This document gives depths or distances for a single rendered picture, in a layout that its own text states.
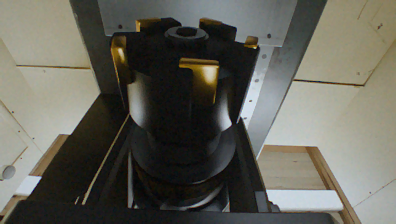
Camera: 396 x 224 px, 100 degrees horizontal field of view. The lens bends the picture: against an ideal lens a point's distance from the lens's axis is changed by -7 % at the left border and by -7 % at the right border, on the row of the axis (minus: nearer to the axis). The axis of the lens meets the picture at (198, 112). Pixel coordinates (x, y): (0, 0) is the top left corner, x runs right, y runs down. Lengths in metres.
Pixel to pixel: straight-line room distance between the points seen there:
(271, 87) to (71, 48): 0.98
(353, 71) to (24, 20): 1.72
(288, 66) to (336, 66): 0.60
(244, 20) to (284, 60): 0.20
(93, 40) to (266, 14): 0.49
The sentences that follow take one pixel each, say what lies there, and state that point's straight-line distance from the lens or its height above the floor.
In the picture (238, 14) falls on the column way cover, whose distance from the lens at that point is 0.50.
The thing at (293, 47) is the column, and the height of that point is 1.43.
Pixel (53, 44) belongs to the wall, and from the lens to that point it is 1.20.
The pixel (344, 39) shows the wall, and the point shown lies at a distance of 1.17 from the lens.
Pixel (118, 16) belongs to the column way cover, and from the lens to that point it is 0.53.
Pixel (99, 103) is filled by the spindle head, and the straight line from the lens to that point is 0.66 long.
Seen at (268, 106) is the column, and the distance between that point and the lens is 0.72.
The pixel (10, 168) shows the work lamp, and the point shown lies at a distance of 1.09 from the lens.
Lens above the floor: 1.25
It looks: 41 degrees up
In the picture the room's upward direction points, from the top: 175 degrees counter-clockwise
